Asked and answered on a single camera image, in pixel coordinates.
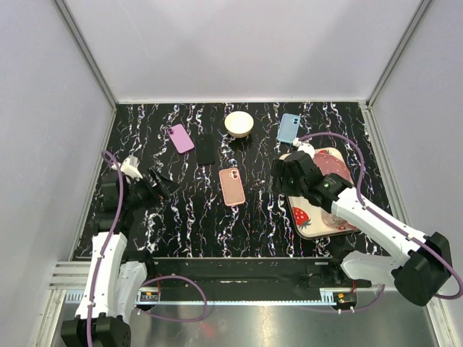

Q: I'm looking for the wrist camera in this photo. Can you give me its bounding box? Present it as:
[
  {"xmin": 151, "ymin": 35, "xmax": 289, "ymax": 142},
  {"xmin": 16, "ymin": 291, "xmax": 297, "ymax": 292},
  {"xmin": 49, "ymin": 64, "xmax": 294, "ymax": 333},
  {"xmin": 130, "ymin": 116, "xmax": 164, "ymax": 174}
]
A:
[
  {"xmin": 120, "ymin": 155, "xmax": 143, "ymax": 181},
  {"xmin": 292, "ymin": 137, "xmax": 315, "ymax": 158}
]

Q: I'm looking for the pink glass mug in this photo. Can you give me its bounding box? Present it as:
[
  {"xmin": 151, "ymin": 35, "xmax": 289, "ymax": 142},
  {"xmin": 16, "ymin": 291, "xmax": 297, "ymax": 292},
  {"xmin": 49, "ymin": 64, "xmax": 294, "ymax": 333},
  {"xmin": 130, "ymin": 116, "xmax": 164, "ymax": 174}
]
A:
[{"xmin": 321, "ymin": 210, "xmax": 358, "ymax": 231}]

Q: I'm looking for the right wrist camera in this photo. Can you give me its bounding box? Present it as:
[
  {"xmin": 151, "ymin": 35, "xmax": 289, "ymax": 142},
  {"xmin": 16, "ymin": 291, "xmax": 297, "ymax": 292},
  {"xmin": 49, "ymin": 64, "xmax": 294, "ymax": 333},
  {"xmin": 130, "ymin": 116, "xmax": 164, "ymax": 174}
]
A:
[{"xmin": 292, "ymin": 137, "xmax": 315, "ymax": 158}]

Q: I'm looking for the purple smartphone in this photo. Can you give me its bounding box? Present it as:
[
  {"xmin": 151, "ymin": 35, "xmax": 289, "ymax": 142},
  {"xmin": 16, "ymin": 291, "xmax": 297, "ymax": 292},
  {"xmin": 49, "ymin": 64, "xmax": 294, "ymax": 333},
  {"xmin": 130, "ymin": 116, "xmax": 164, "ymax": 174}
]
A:
[{"xmin": 167, "ymin": 124, "xmax": 195, "ymax": 154}]

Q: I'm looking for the strawberry pattern tray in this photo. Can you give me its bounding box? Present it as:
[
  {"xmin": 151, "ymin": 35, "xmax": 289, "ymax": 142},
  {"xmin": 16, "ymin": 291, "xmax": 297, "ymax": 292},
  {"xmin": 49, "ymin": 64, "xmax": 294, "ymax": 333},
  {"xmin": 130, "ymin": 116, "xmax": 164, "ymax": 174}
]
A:
[{"xmin": 281, "ymin": 147, "xmax": 361, "ymax": 241}]

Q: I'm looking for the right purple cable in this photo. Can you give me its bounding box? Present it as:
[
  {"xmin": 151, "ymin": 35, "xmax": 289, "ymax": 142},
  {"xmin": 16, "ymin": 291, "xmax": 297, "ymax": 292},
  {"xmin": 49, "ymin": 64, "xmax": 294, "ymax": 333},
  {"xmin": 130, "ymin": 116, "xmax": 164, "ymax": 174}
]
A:
[{"xmin": 296, "ymin": 131, "xmax": 463, "ymax": 314}]

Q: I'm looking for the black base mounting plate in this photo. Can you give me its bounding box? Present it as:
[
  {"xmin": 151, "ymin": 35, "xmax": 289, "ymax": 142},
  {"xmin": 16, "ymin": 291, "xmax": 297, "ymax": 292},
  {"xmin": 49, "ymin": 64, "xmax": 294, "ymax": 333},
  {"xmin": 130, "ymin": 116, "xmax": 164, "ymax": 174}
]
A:
[{"xmin": 148, "ymin": 257, "xmax": 371, "ymax": 288}]

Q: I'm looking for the black smartphone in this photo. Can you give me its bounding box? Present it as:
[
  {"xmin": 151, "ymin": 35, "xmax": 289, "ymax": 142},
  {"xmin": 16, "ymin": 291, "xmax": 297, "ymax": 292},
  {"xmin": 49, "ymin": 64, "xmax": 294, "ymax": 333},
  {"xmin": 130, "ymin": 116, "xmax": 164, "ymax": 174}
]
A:
[{"xmin": 195, "ymin": 134, "xmax": 215, "ymax": 166}]

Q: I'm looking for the pink cased phone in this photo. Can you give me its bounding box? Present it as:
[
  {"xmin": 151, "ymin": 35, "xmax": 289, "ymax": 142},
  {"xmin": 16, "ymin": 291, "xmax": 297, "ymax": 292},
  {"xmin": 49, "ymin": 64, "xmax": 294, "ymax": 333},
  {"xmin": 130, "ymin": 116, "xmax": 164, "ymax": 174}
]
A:
[{"xmin": 218, "ymin": 168, "xmax": 245, "ymax": 207}]

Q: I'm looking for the left control board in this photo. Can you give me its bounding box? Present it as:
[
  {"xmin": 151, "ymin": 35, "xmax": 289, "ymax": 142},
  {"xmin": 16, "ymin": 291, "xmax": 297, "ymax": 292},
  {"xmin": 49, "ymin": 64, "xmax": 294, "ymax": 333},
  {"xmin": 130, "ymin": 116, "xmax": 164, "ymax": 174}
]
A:
[{"xmin": 139, "ymin": 290, "xmax": 161, "ymax": 304}]

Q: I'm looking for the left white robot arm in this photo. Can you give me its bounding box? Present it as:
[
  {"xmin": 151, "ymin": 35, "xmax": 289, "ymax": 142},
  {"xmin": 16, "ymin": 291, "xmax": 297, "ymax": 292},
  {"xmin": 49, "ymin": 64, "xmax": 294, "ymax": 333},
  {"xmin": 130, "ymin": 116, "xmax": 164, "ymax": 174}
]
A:
[{"xmin": 60, "ymin": 166, "xmax": 180, "ymax": 346}]

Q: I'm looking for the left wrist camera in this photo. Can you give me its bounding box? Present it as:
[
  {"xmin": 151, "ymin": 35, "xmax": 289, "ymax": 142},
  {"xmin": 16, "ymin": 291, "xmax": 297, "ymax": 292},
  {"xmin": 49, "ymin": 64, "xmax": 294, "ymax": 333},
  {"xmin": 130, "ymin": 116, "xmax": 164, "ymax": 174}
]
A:
[{"xmin": 120, "ymin": 155, "xmax": 143, "ymax": 181}]

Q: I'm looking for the control board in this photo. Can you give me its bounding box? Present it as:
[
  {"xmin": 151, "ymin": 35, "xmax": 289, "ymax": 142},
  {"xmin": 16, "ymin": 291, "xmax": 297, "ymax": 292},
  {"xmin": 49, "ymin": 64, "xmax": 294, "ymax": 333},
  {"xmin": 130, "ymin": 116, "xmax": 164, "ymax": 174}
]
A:
[
  {"xmin": 334, "ymin": 291, "xmax": 357, "ymax": 306},
  {"xmin": 139, "ymin": 290, "xmax": 161, "ymax": 304}
]

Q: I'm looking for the light blue phone case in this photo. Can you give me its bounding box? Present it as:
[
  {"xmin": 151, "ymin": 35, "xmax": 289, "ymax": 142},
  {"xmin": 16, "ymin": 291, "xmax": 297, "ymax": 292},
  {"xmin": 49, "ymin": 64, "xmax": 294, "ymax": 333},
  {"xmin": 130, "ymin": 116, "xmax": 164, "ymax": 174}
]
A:
[{"xmin": 276, "ymin": 113, "xmax": 300, "ymax": 144}]

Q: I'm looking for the cream ceramic bowl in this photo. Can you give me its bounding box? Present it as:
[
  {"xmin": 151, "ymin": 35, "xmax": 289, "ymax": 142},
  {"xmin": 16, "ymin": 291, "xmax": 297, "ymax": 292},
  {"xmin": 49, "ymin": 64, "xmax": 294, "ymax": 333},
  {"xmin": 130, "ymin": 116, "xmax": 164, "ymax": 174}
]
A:
[{"xmin": 224, "ymin": 111, "xmax": 254, "ymax": 138}]

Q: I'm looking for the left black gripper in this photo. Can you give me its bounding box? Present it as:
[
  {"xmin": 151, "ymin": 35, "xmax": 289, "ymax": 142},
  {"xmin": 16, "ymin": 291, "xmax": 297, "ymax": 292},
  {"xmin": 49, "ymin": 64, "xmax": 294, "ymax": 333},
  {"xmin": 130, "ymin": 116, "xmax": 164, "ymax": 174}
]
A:
[{"xmin": 124, "ymin": 166, "xmax": 181, "ymax": 211}]

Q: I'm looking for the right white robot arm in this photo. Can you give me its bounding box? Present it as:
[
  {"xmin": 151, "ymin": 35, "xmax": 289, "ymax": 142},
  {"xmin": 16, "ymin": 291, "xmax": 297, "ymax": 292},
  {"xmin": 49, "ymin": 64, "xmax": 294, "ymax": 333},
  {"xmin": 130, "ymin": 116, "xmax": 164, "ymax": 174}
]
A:
[{"xmin": 271, "ymin": 151, "xmax": 453, "ymax": 307}]

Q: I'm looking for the right control board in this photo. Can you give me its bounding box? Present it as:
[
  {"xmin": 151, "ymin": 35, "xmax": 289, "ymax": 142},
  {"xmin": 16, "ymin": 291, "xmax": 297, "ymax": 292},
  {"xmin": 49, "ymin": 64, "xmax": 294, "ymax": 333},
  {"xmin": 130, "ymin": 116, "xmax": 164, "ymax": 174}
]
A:
[{"xmin": 334, "ymin": 291, "xmax": 357, "ymax": 306}]

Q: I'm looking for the pink dotted plate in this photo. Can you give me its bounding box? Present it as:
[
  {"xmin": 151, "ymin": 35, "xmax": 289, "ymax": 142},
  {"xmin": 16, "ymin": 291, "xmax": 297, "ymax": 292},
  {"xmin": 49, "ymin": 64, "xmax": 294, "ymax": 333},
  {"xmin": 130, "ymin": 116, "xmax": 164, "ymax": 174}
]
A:
[{"xmin": 313, "ymin": 147, "xmax": 352, "ymax": 182}]

